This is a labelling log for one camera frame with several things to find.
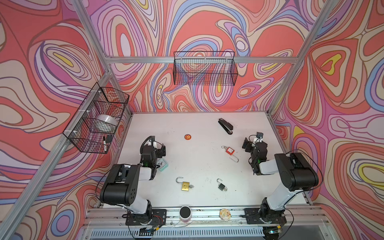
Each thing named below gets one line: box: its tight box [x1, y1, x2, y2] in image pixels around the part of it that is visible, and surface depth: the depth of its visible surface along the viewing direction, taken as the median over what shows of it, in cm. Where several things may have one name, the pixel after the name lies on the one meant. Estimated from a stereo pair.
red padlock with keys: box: [221, 145, 239, 163], surface depth 98 cm
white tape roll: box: [95, 114, 118, 133], surface depth 74 cm
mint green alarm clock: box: [156, 158, 169, 172], surface depth 91 cm
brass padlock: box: [175, 176, 195, 192], surface depth 84 cm
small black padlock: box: [216, 178, 226, 191], surface depth 84 cm
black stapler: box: [218, 118, 234, 135], surface depth 110 cm
